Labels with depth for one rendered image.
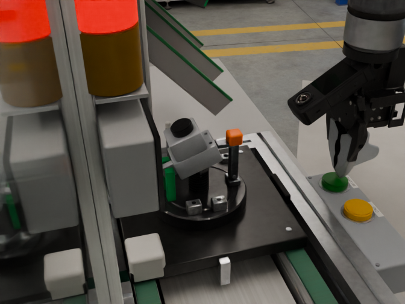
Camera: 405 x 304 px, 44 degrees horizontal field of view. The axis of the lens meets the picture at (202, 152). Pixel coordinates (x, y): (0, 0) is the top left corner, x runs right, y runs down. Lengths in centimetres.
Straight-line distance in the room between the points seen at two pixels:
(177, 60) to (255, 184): 25
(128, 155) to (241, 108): 85
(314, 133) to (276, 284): 51
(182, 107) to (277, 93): 203
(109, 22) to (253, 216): 42
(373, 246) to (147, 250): 30
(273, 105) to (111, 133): 271
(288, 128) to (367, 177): 185
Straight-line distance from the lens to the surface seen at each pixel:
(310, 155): 105
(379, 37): 66
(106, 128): 39
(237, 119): 116
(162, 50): 85
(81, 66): 38
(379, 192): 98
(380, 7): 65
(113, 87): 38
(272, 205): 73
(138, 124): 39
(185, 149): 66
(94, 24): 36
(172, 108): 121
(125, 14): 37
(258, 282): 70
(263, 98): 314
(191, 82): 88
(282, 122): 290
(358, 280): 66
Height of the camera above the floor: 143
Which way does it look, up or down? 33 degrees down
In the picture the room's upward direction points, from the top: 1 degrees counter-clockwise
